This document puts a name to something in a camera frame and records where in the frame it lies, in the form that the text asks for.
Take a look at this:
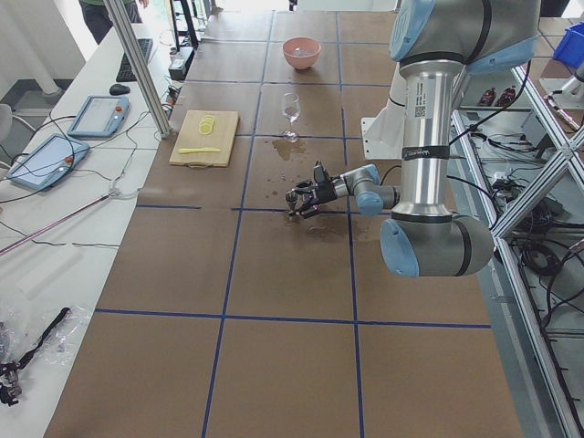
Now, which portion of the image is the clear wine glass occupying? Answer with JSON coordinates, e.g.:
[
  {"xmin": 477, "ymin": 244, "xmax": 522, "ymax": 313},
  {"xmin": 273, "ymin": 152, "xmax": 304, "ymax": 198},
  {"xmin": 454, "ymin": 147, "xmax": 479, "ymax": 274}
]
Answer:
[{"xmin": 281, "ymin": 92, "xmax": 300, "ymax": 142}]

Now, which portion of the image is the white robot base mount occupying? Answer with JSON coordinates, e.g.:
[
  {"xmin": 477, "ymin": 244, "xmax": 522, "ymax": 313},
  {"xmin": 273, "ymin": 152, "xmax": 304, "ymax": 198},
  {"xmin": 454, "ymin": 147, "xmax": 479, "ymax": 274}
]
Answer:
[{"xmin": 361, "ymin": 64, "xmax": 406, "ymax": 160}]

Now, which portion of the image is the pink bowl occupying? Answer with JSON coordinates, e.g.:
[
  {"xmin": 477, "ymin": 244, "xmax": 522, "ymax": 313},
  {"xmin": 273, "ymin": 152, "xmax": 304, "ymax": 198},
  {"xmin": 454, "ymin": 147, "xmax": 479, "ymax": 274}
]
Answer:
[{"xmin": 282, "ymin": 36, "xmax": 321, "ymax": 70}]

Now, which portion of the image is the clear plastic bag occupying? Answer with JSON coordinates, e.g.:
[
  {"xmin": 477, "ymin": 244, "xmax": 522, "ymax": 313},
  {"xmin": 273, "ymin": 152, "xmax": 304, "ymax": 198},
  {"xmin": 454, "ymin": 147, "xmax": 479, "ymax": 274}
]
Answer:
[{"xmin": 1, "ymin": 301, "xmax": 92, "ymax": 365}]

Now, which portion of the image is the black computer mouse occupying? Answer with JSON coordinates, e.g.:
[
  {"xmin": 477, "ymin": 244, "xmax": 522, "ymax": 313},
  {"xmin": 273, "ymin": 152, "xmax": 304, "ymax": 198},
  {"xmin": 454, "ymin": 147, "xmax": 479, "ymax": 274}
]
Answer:
[{"xmin": 109, "ymin": 83, "xmax": 130, "ymax": 96}]

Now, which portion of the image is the steel double jigger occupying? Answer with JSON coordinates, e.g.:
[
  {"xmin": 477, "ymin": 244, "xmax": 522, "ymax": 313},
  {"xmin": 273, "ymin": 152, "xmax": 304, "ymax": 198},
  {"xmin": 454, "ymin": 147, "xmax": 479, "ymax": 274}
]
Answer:
[{"xmin": 285, "ymin": 191, "xmax": 297, "ymax": 216}]

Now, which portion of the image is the blue teach pendant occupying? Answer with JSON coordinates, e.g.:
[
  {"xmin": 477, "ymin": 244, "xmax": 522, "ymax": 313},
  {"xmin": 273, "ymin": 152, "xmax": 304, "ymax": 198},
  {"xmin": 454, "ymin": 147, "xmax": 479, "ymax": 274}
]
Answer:
[
  {"xmin": 5, "ymin": 134, "xmax": 89, "ymax": 191},
  {"xmin": 68, "ymin": 96, "xmax": 130, "ymax": 140}
]

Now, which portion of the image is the pile of ice cubes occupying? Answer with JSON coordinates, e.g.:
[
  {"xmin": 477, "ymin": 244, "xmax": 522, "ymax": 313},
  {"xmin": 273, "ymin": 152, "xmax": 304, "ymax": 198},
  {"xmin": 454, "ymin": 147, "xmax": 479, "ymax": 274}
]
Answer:
[{"xmin": 292, "ymin": 47, "xmax": 311, "ymax": 57}]

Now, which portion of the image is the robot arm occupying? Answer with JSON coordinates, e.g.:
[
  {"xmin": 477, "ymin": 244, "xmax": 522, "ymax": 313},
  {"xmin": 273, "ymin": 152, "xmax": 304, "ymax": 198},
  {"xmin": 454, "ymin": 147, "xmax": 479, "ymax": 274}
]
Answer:
[{"xmin": 286, "ymin": 1, "xmax": 540, "ymax": 277}]

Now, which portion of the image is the bamboo cutting board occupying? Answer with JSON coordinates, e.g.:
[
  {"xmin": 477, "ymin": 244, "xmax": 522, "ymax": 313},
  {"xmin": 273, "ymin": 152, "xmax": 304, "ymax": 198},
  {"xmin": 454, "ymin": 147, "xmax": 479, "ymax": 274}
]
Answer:
[{"xmin": 169, "ymin": 110, "xmax": 239, "ymax": 167}]

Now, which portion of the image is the yellow plastic knife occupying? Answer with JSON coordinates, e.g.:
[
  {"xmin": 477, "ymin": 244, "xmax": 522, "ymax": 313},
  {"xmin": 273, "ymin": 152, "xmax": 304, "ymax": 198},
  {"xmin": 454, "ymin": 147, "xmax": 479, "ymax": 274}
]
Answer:
[{"xmin": 178, "ymin": 147, "xmax": 222, "ymax": 154}]

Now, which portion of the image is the blue teach pendant near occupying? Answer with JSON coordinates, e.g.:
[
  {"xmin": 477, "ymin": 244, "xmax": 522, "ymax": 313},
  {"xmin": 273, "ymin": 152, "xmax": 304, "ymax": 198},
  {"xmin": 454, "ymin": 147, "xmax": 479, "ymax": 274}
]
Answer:
[{"xmin": 5, "ymin": 134, "xmax": 89, "ymax": 191}]

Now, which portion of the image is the blue teach pendant far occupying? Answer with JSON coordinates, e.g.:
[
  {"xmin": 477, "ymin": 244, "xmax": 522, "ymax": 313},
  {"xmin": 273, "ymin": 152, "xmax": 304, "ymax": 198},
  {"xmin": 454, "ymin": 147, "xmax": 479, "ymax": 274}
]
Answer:
[{"xmin": 68, "ymin": 96, "xmax": 130, "ymax": 140}]

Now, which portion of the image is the black keyboard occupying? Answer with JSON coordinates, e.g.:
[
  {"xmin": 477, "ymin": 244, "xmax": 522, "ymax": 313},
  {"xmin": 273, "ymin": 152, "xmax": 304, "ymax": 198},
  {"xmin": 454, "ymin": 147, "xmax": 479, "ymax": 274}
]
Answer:
[{"xmin": 115, "ymin": 37, "xmax": 155, "ymax": 83}]

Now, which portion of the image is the person in dark trousers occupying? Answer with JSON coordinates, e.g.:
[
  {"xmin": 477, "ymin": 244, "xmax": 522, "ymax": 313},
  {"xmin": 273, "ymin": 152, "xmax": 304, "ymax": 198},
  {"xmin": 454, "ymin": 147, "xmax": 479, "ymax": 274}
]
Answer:
[{"xmin": 78, "ymin": 0, "xmax": 142, "ymax": 45}]

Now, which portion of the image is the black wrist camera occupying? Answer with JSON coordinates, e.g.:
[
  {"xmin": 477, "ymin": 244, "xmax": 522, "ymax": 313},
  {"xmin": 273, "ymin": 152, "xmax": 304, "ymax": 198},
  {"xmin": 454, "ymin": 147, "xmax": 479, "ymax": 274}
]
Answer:
[{"xmin": 313, "ymin": 161, "xmax": 331, "ymax": 186}]

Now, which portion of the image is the black power box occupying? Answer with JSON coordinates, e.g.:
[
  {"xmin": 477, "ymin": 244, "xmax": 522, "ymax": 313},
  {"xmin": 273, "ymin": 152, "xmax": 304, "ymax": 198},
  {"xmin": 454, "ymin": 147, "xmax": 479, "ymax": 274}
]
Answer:
[{"xmin": 168, "ymin": 47, "xmax": 194, "ymax": 81}]

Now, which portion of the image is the aluminium frame post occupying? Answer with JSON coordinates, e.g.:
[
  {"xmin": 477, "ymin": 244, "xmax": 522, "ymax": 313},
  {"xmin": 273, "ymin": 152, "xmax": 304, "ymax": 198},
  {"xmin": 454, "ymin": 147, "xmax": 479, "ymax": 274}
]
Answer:
[{"xmin": 104, "ymin": 0, "xmax": 172, "ymax": 139}]

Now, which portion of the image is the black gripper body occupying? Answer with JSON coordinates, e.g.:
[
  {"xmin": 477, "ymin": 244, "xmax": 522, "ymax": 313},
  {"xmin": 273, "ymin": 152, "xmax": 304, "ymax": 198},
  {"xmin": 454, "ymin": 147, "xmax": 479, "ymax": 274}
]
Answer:
[{"xmin": 308, "ymin": 182, "xmax": 337, "ymax": 205}]

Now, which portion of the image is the blue storage bin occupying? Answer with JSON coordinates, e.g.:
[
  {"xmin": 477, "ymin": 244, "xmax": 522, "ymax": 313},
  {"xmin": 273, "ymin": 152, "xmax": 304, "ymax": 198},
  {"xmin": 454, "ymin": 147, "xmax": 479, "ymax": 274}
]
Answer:
[{"xmin": 553, "ymin": 23, "xmax": 584, "ymax": 68}]

